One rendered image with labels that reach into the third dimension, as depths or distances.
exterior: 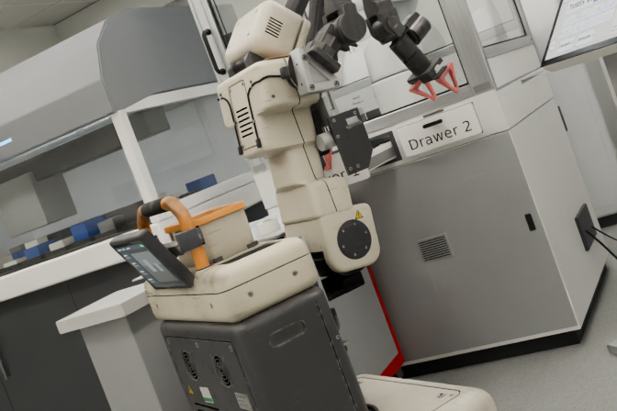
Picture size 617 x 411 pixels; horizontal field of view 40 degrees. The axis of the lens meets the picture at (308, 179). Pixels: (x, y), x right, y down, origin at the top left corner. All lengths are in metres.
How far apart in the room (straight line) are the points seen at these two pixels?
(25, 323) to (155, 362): 1.55
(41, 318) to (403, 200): 1.75
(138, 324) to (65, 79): 1.29
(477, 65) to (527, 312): 0.89
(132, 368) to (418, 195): 1.20
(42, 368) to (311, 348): 2.29
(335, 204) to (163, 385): 0.80
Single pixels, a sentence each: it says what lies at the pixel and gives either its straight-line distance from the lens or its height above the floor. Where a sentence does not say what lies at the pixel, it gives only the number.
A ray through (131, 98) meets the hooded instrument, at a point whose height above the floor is 1.40.
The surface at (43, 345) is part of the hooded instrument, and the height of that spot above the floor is 0.55.
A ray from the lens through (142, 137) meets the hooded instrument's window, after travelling 3.48.
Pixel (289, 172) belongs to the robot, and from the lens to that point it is 2.21.
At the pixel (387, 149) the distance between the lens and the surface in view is 3.05.
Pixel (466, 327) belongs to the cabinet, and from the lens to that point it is 3.21.
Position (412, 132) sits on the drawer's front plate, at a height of 0.90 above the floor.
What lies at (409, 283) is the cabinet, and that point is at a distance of 3.22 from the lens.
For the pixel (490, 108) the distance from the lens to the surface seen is 2.99.
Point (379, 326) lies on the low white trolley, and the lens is 3.17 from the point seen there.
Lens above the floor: 1.02
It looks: 3 degrees down
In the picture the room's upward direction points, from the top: 20 degrees counter-clockwise
